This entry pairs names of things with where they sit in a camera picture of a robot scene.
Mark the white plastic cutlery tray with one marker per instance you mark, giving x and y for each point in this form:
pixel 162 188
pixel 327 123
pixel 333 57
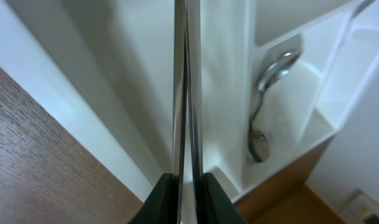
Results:
pixel 104 69

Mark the white wall outlet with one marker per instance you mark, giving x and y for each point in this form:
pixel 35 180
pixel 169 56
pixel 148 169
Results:
pixel 360 208

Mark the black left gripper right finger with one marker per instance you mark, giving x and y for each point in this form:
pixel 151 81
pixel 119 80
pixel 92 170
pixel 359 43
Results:
pixel 212 204

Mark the metal spoon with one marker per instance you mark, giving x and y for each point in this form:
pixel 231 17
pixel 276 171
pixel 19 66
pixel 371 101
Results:
pixel 258 144
pixel 276 71

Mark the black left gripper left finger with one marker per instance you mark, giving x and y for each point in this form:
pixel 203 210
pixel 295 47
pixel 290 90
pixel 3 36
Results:
pixel 160 207

